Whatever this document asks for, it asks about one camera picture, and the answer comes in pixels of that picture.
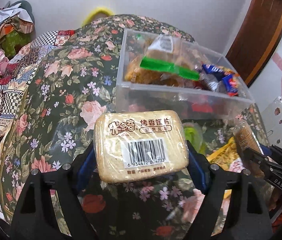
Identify long wafer pack clear wrapper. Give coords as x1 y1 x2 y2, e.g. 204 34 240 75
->
233 119 264 178

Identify baked rice cracker pack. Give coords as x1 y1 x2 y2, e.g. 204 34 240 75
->
93 110 189 184

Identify fried snack bag green seal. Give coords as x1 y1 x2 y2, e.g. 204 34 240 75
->
124 33 201 88

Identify yellow snack packet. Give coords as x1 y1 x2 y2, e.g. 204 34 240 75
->
207 137 244 173

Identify green jelly cup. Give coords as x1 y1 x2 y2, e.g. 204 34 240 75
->
184 124 206 155

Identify white small fridge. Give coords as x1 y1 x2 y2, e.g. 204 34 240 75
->
259 96 282 151

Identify dark floral bedspread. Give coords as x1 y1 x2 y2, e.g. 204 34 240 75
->
0 14 269 240

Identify red snack packet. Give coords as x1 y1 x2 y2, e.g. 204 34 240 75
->
191 103 213 113

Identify blue wrapped candies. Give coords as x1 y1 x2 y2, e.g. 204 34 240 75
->
199 64 240 97

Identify clear plastic storage box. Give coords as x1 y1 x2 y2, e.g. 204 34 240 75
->
116 29 254 119

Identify patchwork checkered quilt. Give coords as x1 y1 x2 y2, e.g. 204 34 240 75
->
0 30 76 138

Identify pink plush toy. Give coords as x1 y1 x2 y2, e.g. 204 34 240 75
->
0 49 8 76

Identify yellow fuzzy hoop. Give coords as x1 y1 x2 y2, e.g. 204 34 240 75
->
81 7 114 27

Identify pile of clothes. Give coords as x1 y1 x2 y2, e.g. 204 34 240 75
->
0 0 35 59

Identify brown wooden door frame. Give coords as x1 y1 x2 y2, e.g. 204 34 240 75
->
226 0 282 86

